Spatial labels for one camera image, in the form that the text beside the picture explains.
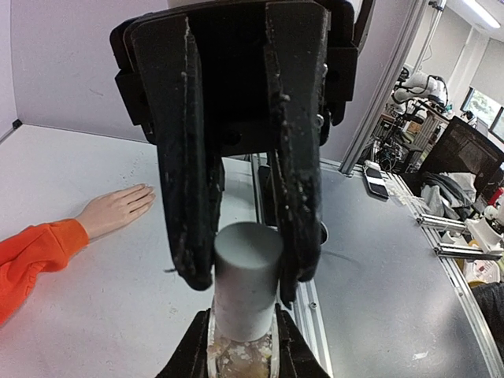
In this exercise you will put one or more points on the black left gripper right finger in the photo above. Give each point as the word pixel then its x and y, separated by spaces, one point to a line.
pixel 296 358

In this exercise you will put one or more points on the mannequin hand with nails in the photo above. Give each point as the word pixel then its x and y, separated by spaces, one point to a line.
pixel 113 211

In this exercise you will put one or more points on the white nail polish cap brush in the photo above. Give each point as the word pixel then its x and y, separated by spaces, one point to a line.
pixel 247 268

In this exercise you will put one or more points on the orange sweatshirt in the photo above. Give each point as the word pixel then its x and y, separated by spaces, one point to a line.
pixel 42 248

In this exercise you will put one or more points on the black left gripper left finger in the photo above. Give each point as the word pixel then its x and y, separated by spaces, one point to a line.
pixel 189 360

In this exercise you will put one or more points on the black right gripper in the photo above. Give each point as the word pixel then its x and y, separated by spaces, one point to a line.
pixel 163 85

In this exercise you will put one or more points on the black computer monitor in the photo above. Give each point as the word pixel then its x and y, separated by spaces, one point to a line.
pixel 461 148

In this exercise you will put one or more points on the black smartphone on table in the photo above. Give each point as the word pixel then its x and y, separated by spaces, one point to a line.
pixel 375 182

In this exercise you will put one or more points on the aluminium front rail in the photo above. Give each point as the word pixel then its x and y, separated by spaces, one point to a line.
pixel 298 298

